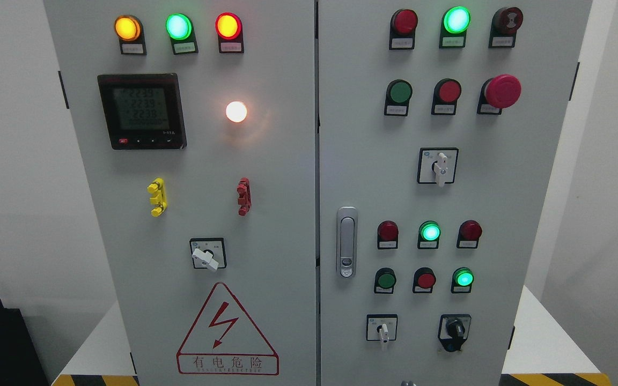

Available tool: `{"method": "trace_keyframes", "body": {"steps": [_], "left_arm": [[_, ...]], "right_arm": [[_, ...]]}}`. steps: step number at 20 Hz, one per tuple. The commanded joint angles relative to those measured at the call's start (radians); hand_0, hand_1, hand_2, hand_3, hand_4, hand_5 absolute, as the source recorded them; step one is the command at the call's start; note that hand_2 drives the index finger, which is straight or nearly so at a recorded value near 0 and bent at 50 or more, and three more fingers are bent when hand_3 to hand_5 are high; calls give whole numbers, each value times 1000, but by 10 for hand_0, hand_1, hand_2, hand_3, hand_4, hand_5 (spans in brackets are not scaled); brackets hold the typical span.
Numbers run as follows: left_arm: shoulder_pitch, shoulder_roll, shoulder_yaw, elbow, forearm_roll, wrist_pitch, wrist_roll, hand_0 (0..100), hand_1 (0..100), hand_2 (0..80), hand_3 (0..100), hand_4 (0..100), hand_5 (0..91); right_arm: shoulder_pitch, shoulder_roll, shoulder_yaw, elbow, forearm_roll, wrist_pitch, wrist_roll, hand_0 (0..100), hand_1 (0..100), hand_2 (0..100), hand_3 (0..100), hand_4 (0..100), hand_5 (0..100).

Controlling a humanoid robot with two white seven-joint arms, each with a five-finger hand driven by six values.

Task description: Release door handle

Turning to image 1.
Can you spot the silver door handle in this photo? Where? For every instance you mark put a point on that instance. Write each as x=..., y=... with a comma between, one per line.
x=346, y=241

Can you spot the grey left cabinet door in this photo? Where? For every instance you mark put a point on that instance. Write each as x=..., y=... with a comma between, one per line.
x=270, y=253

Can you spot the grey cabinet door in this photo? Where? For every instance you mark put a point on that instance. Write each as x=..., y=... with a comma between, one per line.
x=370, y=161
x=270, y=253

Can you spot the grey right cabinet door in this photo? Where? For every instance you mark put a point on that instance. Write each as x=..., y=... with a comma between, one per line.
x=370, y=161

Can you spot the red terminal connector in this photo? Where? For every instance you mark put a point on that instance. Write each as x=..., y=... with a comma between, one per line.
x=244, y=196

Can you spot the red indicator light middle left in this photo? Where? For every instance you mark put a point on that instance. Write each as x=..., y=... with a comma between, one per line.
x=387, y=235

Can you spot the white lit indicator lamp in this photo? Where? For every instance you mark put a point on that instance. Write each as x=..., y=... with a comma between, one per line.
x=236, y=111

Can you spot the green push button lower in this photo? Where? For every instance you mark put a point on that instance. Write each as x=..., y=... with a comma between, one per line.
x=384, y=281

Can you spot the green push button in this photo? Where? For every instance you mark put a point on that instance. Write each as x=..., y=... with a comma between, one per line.
x=384, y=281
x=397, y=98

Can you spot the green lit indicator middle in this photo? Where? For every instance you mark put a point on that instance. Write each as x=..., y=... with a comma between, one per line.
x=428, y=235

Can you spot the green push button upper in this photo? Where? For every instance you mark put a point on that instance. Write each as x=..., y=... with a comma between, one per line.
x=397, y=98

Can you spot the red push button lower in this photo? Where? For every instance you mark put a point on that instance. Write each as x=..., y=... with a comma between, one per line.
x=424, y=280

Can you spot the red push button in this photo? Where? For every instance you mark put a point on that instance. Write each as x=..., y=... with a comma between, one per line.
x=445, y=96
x=424, y=280

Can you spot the yellow terminal connector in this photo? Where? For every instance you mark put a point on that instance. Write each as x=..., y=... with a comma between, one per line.
x=158, y=198

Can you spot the red indicator light middle right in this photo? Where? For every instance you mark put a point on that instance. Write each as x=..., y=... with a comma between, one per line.
x=469, y=235

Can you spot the red triangle warning sticker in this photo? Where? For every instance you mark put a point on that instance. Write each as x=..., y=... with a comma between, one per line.
x=224, y=340

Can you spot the red push button upper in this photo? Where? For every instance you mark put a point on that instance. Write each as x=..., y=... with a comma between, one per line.
x=445, y=96

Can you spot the green lit button lower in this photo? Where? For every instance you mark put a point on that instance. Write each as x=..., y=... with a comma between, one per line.
x=462, y=281

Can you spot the red lit indicator light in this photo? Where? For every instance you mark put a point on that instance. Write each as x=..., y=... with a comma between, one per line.
x=230, y=33

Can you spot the black digital power meter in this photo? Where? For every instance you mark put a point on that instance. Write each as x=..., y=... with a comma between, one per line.
x=143, y=111

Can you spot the red indicator light top right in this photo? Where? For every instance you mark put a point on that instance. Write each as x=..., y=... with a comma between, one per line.
x=402, y=29

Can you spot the green indicator light top left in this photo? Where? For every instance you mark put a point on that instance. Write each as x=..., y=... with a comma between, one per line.
x=181, y=34

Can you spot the green indicator light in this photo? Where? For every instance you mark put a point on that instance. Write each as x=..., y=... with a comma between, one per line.
x=181, y=34
x=453, y=28

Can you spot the red emergency stop button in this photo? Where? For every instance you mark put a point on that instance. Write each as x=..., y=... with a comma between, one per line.
x=499, y=92

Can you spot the green indicator light top right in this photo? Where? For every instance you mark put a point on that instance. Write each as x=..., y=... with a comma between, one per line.
x=453, y=28

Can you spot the yellow indicator light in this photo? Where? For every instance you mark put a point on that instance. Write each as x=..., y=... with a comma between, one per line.
x=130, y=34

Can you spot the dark red buzzer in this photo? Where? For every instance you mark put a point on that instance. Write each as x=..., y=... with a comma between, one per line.
x=504, y=26

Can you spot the white platform with hazard stripes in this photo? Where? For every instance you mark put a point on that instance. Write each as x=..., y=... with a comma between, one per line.
x=541, y=353

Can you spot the black box with antenna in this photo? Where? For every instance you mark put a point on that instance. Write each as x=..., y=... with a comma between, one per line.
x=19, y=362

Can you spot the left white selector switch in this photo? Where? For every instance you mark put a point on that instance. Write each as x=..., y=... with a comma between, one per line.
x=208, y=253

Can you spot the white selector switch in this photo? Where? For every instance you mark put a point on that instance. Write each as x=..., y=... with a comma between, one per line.
x=382, y=328
x=208, y=253
x=437, y=166

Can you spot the upper right white selector switch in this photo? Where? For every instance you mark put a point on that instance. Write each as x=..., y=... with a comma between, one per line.
x=437, y=166

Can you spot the lower white selector switch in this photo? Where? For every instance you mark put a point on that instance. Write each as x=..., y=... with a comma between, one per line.
x=382, y=328

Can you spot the black knob selector switch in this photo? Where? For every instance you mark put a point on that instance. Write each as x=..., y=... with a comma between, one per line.
x=453, y=331

